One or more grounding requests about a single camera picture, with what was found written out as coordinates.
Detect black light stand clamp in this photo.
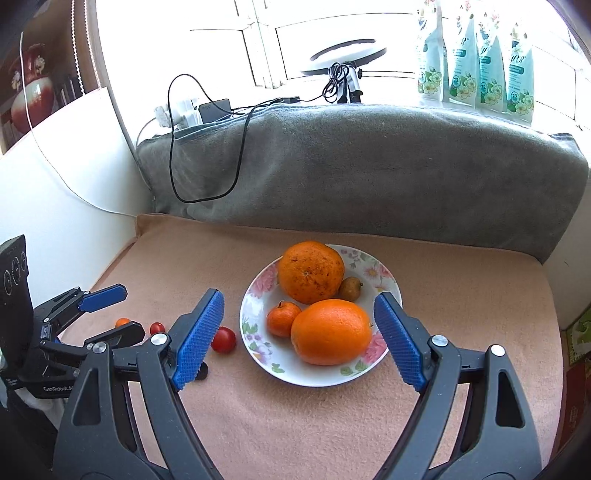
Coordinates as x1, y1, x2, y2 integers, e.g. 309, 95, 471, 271
339, 65, 365, 104

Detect red brown box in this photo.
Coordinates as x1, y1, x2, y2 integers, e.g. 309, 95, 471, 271
561, 364, 591, 439

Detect floral white plate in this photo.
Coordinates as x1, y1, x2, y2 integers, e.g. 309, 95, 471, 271
239, 244, 403, 387

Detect white power strip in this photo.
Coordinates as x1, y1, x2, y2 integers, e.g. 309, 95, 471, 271
154, 97, 204, 134

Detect teal floral pouch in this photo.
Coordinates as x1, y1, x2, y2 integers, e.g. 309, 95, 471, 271
416, 0, 448, 104
475, 4, 506, 115
447, 0, 477, 109
503, 14, 536, 125

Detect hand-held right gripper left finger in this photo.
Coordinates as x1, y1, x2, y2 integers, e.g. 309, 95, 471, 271
53, 288, 225, 480

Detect large speckled orange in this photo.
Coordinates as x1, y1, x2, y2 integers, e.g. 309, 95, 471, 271
277, 241, 346, 305

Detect bundled black cable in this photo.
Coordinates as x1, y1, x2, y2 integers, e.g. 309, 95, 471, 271
323, 62, 352, 104

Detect wooden shelf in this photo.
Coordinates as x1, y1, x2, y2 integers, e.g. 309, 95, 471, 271
0, 0, 100, 153

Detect large smooth orange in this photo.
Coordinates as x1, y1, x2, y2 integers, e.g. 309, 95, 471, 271
290, 298, 374, 366

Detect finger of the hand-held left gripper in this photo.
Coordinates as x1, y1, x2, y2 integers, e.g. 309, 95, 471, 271
41, 322, 146, 356
34, 284, 129, 324

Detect red white vase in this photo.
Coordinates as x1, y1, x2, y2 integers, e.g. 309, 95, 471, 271
9, 44, 56, 134

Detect small brown fruit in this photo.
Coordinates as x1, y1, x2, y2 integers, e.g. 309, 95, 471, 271
339, 276, 364, 302

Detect beaded blind cord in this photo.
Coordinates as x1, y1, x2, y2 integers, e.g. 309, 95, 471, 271
69, 0, 105, 93

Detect green packet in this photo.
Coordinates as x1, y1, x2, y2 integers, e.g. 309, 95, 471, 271
561, 307, 591, 365

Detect thin white cable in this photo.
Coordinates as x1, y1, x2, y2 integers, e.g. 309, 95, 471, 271
21, 30, 138, 217

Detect grey blanket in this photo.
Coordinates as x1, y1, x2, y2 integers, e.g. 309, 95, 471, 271
136, 102, 591, 261

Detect black power adapter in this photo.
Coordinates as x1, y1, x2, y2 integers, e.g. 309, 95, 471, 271
198, 97, 232, 123

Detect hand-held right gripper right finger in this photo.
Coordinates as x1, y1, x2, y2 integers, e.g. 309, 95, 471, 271
373, 291, 543, 480

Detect red cherry tomato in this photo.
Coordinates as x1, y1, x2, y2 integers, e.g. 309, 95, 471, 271
211, 326, 237, 354

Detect white ring light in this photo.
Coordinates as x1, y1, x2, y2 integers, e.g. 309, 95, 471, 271
300, 39, 393, 77

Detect long black cable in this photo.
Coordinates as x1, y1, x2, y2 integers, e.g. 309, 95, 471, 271
167, 73, 333, 204

